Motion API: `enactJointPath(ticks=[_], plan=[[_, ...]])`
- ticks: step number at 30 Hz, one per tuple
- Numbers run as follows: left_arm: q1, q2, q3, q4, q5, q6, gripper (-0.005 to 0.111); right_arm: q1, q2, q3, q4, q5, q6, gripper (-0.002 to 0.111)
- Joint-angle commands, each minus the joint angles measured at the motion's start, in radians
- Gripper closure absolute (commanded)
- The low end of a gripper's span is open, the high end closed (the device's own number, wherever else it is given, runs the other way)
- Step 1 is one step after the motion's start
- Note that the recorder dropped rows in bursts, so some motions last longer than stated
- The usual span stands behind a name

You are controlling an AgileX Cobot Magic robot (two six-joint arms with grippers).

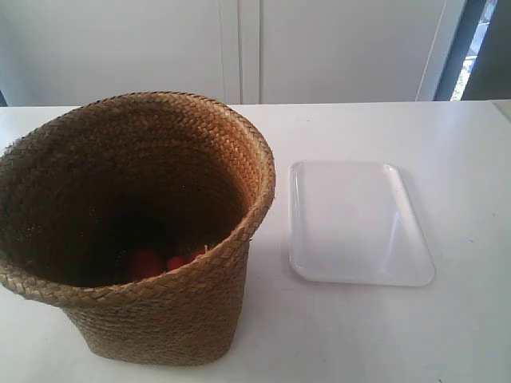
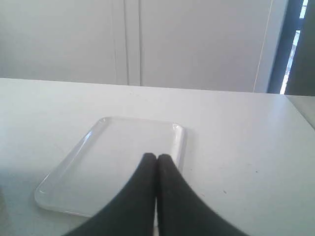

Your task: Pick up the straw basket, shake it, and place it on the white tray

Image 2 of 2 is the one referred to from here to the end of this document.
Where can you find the dark window frame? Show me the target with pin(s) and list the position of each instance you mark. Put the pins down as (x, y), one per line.
(293, 71)

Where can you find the white cabinet doors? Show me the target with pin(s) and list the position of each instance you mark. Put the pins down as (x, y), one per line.
(193, 44)

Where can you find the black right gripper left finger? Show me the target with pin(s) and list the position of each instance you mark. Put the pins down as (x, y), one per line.
(132, 211)

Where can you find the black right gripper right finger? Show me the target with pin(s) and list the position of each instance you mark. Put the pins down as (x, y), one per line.
(180, 212)

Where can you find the white plastic tray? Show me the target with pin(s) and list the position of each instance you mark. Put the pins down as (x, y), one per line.
(100, 164)

